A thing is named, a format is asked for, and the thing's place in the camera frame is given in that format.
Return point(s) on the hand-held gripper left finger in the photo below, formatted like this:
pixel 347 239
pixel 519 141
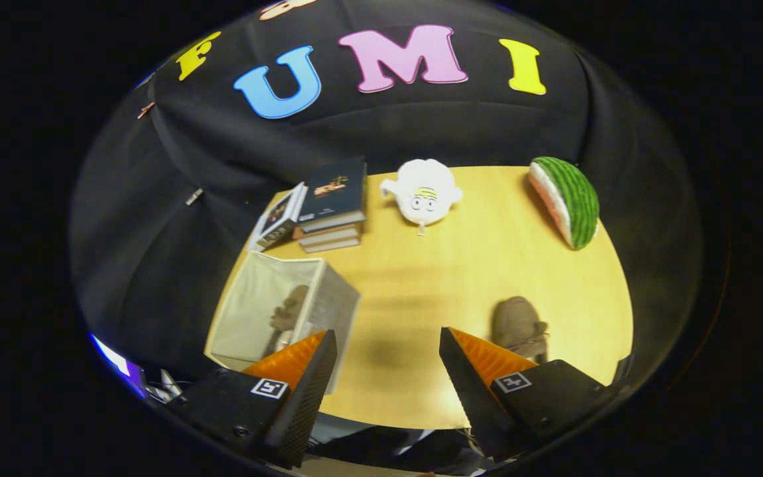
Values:
pixel 308 397

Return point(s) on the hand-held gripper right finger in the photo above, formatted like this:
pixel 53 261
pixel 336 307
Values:
pixel 474 397

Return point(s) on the brown shoe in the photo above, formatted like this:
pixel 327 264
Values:
pixel 289 315
pixel 517 324

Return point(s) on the grey fabric storage box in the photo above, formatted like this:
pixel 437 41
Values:
pixel 335 298

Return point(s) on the brown cover book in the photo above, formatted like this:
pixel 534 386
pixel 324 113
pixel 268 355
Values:
pixel 328 235
pixel 332 246

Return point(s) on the white cover book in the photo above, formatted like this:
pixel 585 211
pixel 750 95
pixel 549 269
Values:
pixel 279 218

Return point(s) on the lit monitor screen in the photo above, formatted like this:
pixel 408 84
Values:
pixel 120 364

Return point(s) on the white plush toy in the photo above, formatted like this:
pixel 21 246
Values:
pixel 421 199

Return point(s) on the dark blue book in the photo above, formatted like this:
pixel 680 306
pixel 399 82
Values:
pixel 335 189

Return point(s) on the watermelon slice plush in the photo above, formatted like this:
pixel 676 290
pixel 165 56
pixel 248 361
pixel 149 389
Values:
pixel 577 199

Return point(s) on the silver clip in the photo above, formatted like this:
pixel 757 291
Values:
pixel 195 196

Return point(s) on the black backdrop cloth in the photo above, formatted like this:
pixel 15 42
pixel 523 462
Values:
pixel 156 218

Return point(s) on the orange clip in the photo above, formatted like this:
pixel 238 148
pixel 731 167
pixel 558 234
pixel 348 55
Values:
pixel 146 109

